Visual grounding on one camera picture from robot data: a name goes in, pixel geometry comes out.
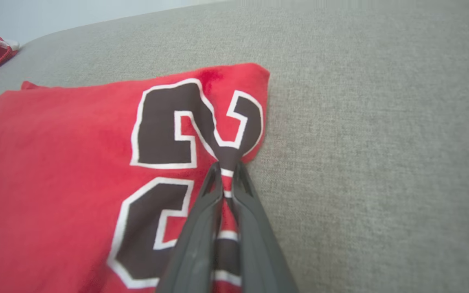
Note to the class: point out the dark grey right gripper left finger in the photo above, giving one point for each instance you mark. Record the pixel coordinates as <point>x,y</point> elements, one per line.
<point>193,252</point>

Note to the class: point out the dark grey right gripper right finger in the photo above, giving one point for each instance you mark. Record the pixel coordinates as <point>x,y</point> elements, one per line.
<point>259,260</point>

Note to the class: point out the red jersey shirt white sleeves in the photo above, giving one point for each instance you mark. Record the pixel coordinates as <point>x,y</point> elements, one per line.
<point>55,162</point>

